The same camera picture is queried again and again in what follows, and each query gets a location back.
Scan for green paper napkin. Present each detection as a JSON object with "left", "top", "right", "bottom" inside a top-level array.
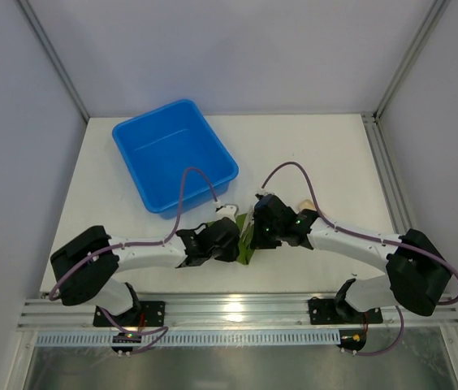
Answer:
[{"left": 207, "top": 212, "right": 254, "bottom": 265}]

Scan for beige cutlery tray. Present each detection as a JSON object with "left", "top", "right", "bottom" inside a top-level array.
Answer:
[{"left": 297, "top": 199, "right": 318, "bottom": 211}]

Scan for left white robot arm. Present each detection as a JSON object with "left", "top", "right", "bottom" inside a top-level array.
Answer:
[{"left": 49, "top": 217, "right": 240, "bottom": 323}]

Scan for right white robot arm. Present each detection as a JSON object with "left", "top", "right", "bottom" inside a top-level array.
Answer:
[{"left": 250, "top": 193, "right": 452, "bottom": 323}]

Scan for blue plastic bin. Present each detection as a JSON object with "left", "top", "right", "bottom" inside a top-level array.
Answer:
[{"left": 112, "top": 99, "right": 239, "bottom": 219}]

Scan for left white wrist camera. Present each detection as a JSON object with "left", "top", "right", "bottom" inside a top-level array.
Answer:
[{"left": 214, "top": 201, "right": 239, "bottom": 221}]

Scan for aluminium front rail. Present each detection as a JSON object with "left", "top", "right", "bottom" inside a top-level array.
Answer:
[{"left": 15, "top": 292, "right": 458, "bottom": 332}]

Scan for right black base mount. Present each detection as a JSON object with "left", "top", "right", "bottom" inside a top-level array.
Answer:
[{"left": 307, "top": 297, "right": 383, "bottom": 325}]

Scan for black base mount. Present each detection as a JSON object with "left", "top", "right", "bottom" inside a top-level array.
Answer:
[
  {"left": 93, "top": 301, "right": 166, "bottom": 328},
  {"left": 307, "top": 297, "right": 383, "bottom": 325}
]

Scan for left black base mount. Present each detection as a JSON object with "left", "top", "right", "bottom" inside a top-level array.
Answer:
[{"left": 93, "top": 301, "right": 166, "bottom": 328}]

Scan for right aluminium side rail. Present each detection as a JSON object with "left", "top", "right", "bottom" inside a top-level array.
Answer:
[{"left": 361, "top": 112, "right": 416, "bottom": 233}]

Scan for white slotted cable duct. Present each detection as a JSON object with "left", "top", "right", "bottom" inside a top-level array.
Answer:
[{"left": 35, "top": 329, "right": 341, "bottom": 348}]

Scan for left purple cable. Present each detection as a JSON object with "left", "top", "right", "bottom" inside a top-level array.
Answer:
[{"left": 49, "top": 167, "right": 224, "bottom": 354}]

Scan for right aluminium frame post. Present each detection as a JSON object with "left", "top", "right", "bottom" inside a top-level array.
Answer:
[{"left": 373, "top": 0, "right": 451, "bottom": 121}]

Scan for aluminium frame post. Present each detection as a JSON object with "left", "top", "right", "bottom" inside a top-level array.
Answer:
[
  {"left": 373, "top": 0, "right": 451, "bottom": 121},
  {"left": 15, "top": 0, "right": 90, "bottom": 123}
]

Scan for left aluminium frame post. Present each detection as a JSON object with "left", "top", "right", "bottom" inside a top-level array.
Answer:
[{"left": 15, "top": 0, "right": 90, "bottom": 123}]

